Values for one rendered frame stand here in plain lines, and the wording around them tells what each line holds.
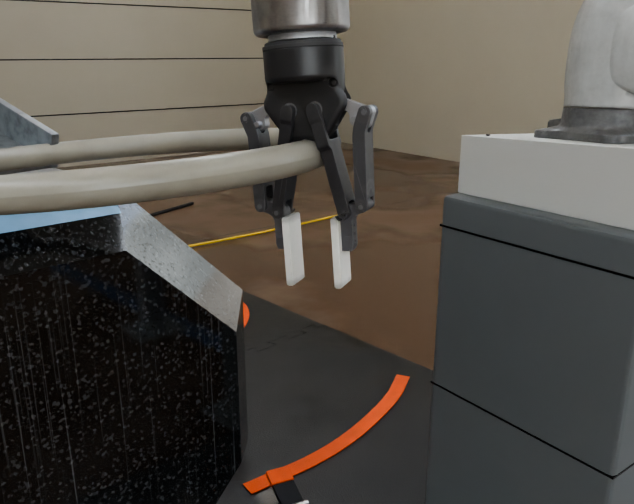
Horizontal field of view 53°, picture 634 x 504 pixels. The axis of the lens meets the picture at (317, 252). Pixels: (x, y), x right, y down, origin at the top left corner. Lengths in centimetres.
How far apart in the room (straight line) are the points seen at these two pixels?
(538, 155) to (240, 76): 637
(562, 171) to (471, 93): 541
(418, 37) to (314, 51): 643
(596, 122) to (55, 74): 582
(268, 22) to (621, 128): 75
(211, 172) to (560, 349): 78
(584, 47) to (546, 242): 34
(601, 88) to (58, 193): 93
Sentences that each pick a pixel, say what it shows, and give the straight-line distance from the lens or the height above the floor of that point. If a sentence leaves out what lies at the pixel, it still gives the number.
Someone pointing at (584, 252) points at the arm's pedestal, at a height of 76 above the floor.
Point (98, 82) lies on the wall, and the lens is 672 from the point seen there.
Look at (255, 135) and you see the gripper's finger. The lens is 63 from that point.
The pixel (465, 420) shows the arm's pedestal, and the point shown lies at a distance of 135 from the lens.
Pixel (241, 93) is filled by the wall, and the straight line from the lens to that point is 740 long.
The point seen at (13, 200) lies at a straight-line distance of 52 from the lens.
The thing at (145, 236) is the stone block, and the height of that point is 77.
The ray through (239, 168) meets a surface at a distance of 52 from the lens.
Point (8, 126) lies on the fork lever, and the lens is 104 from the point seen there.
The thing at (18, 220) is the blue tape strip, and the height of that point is 82.
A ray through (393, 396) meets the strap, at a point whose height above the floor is 2.
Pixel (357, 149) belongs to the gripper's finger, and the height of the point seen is 97.
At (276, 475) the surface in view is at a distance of 166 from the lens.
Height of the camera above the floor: 106
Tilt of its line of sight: 17 degrees down
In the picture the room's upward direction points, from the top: straight up
